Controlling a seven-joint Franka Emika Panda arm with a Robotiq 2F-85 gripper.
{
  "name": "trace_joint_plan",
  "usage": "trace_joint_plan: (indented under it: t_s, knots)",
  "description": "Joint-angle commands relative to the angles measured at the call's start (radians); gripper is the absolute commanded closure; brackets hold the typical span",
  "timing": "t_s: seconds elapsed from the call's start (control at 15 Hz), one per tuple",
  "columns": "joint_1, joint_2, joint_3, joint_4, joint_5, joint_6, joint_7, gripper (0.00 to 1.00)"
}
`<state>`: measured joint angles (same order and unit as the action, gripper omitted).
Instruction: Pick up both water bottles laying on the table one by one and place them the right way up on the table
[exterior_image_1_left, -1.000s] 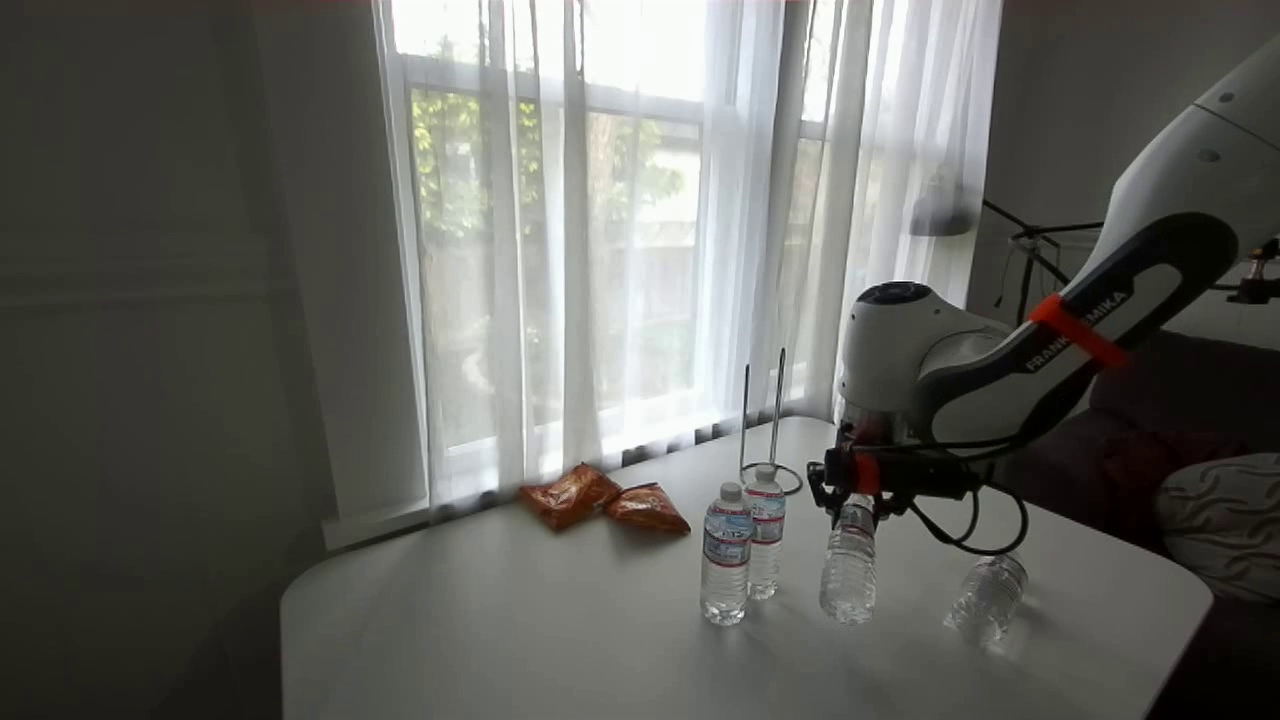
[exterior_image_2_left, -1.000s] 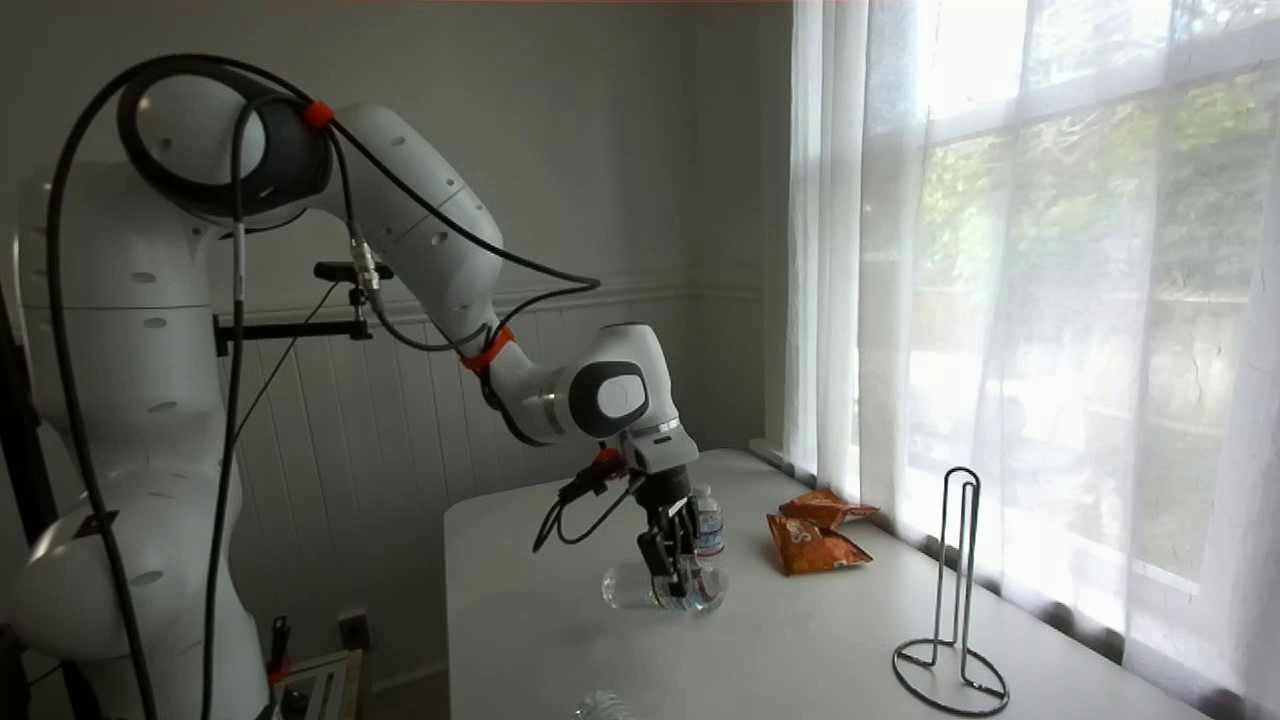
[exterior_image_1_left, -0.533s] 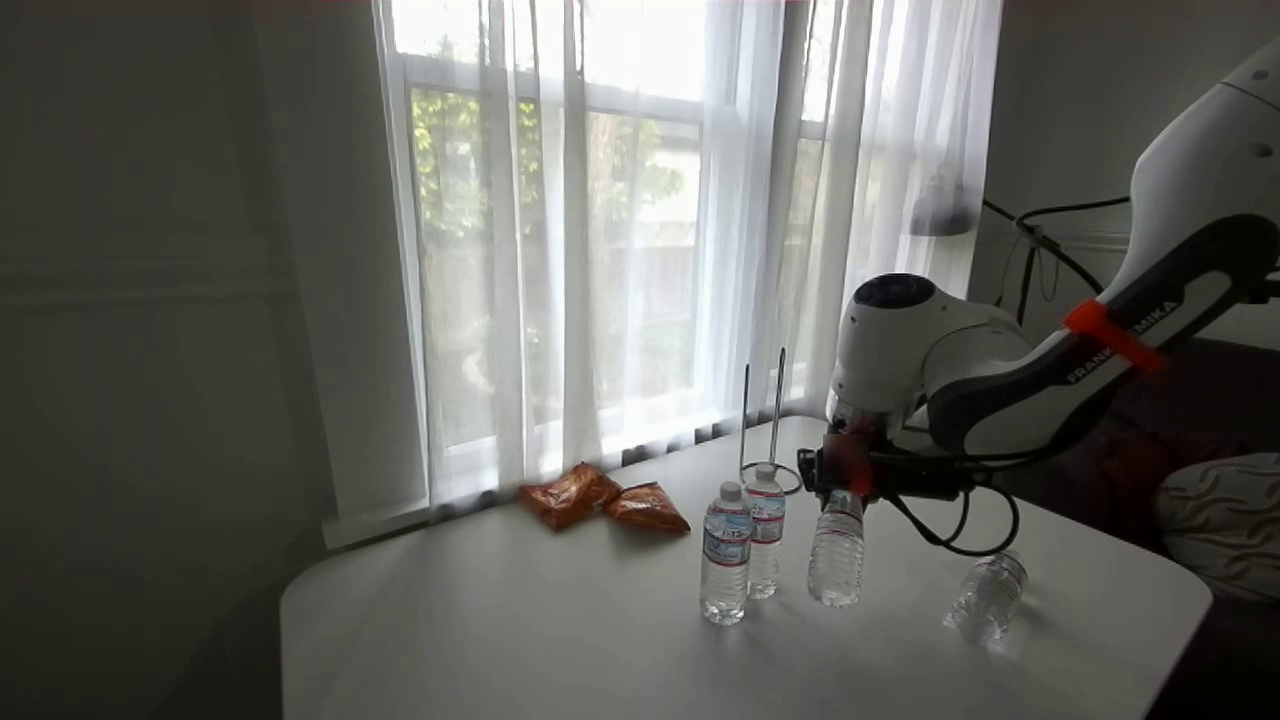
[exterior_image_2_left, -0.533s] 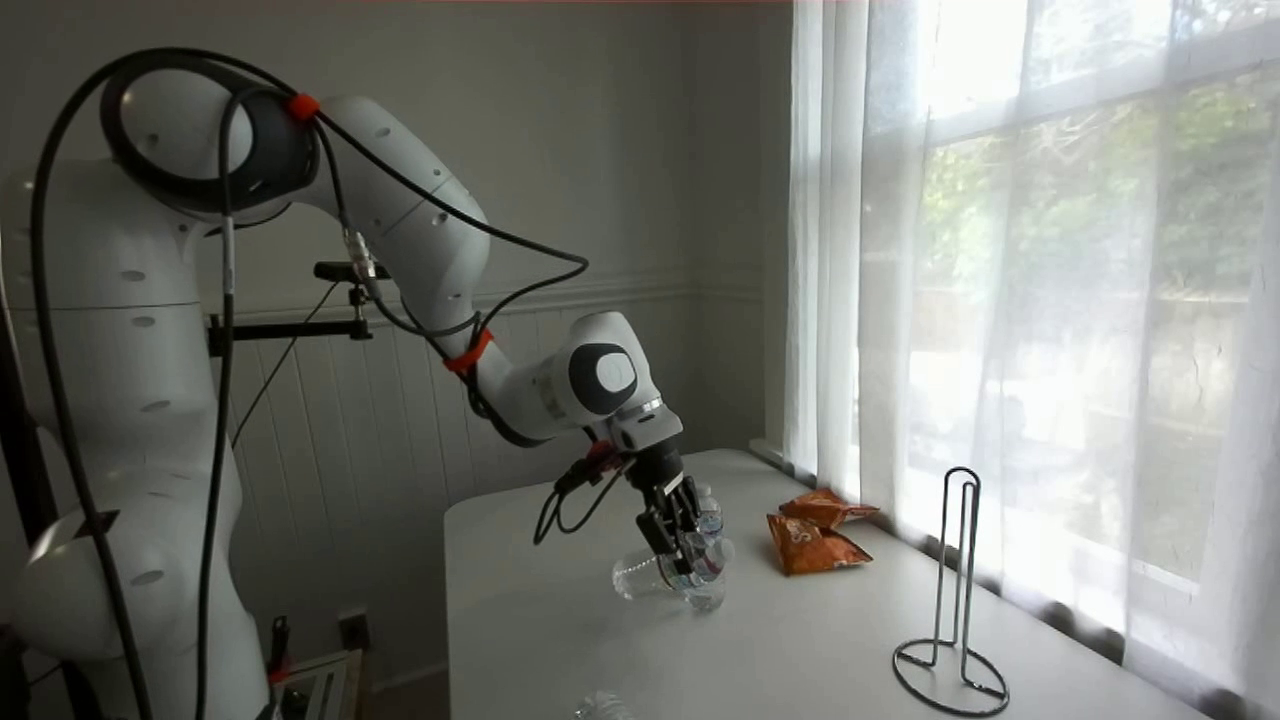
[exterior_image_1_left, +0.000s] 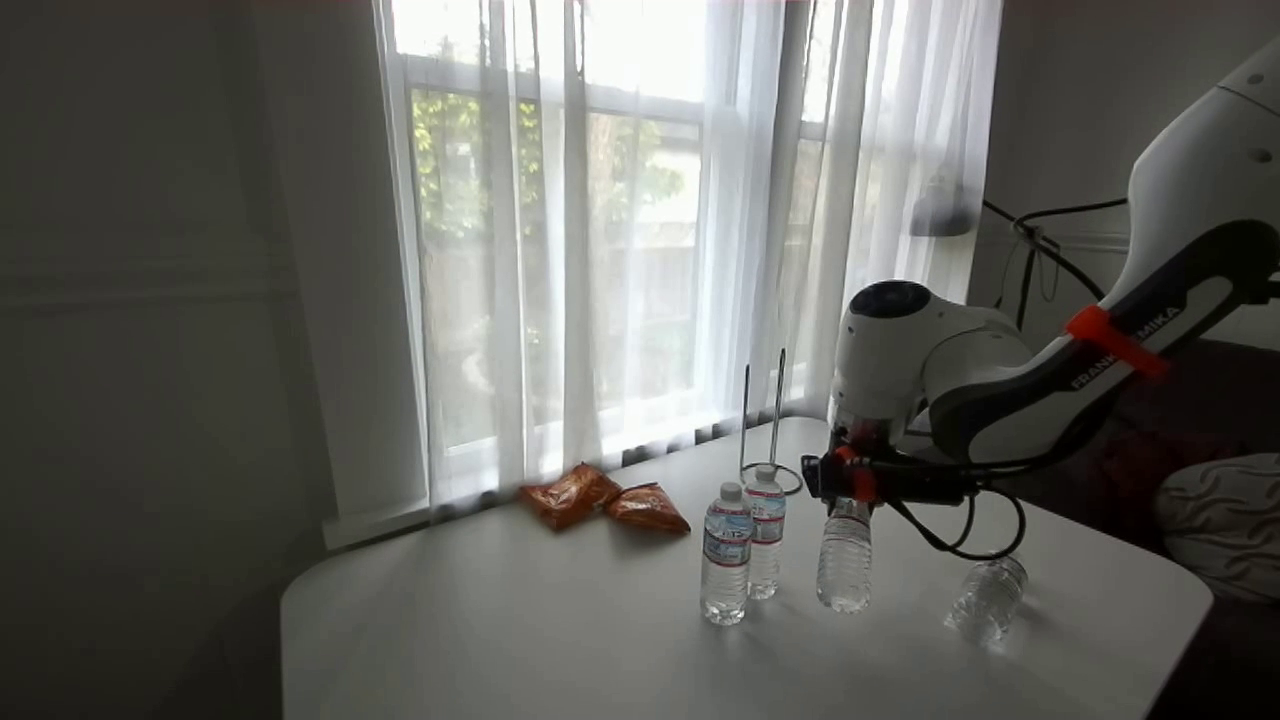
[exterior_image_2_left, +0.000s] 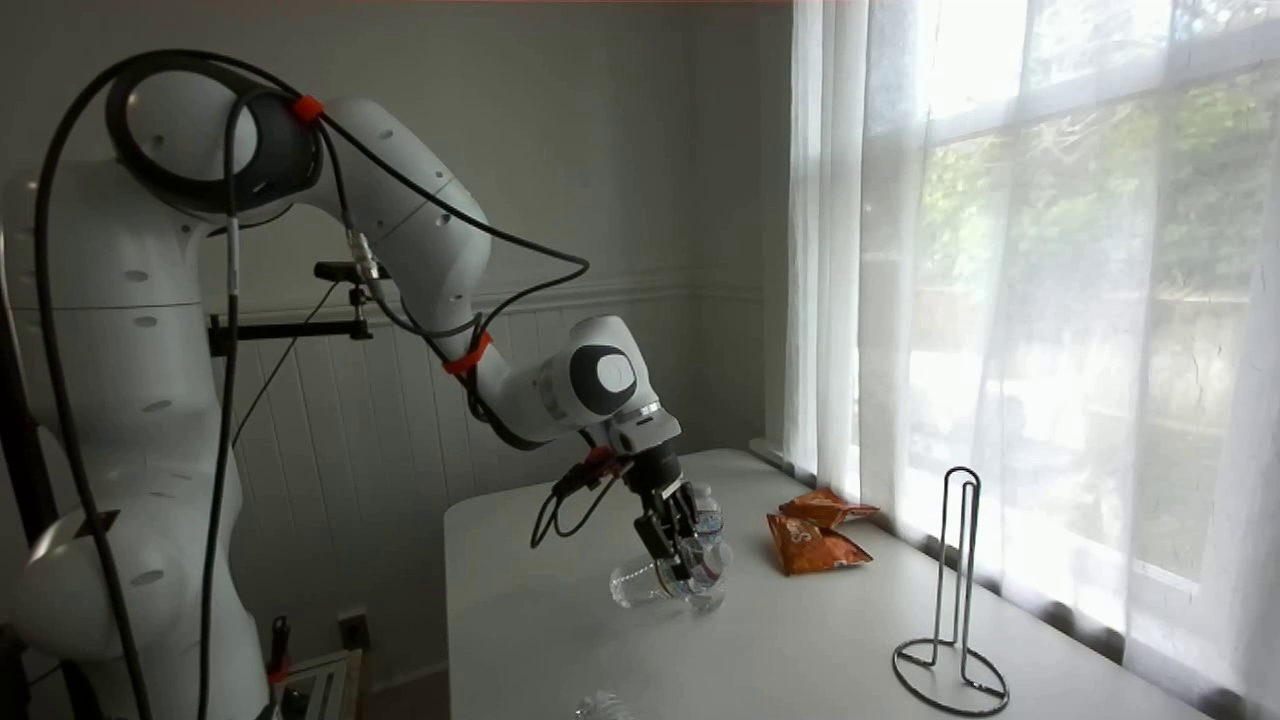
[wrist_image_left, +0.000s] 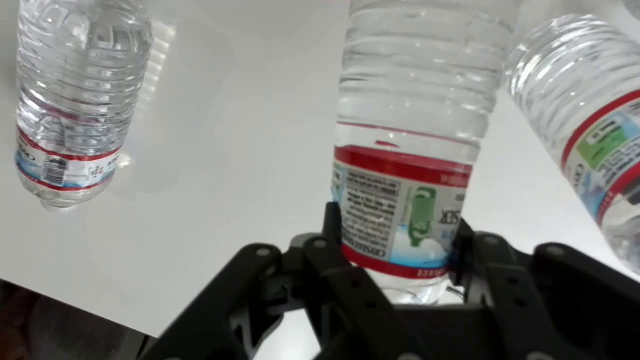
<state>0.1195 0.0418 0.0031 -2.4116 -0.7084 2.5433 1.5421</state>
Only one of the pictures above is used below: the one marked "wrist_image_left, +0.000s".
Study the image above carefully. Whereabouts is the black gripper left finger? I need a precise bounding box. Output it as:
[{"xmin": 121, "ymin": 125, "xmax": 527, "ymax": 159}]
[{"xmin": 141, "ymin": 200, "xmax": 427, "ymax": 360}]

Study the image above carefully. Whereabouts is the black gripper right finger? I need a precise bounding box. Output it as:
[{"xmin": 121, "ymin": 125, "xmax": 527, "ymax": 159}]
[{"xmin": 452, "ymin": 217, "xmax": 640, "ymax": 360}]

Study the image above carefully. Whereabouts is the clear plastic water bottle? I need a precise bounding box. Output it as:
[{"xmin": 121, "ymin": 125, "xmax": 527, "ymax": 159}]
[
  {"xmin": 504, "ymin": 11, "xmax": 640, "ymax": 271},
  {"xmin": 329, "ymin": 0, "xmax": 525, "ymax": 306},
  {"xmin": 14, "ymin": 0, "xmax": 156, "ymax": 212}
]

